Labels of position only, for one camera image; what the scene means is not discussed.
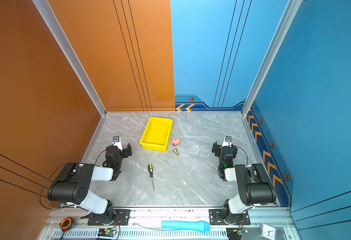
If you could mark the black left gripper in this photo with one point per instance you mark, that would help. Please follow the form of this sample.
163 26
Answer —
127 150

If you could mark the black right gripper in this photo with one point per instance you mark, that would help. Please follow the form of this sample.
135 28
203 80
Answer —
215 148

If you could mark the black yellow screwdriver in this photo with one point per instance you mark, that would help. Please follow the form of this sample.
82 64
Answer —
150 170

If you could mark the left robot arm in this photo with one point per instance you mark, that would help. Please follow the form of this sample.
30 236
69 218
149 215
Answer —
72 185

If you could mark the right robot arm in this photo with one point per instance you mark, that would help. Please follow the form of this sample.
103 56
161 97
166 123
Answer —
253 183

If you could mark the yellow plastic bin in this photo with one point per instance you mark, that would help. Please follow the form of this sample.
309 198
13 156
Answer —
157 133

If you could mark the pink toy figure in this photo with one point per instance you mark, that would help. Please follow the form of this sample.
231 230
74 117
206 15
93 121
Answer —
175 142

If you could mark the teal flashlight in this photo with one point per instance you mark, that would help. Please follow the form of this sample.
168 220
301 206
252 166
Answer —
201 226

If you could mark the green circuit board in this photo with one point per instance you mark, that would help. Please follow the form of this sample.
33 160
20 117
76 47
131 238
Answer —
107 233

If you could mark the orange black tape measure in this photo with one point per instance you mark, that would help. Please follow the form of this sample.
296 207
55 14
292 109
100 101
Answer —
67 224

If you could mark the white small clock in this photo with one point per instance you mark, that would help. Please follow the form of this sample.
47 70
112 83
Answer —
267 232

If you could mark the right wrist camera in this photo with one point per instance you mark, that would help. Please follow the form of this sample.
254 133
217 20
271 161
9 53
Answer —
227 142

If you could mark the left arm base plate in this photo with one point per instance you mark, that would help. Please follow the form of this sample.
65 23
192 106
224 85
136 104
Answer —
121 217

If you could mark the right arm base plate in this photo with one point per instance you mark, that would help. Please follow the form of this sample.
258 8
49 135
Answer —
218 217

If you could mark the aluminium front rail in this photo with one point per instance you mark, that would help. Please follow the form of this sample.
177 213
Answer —
151 217

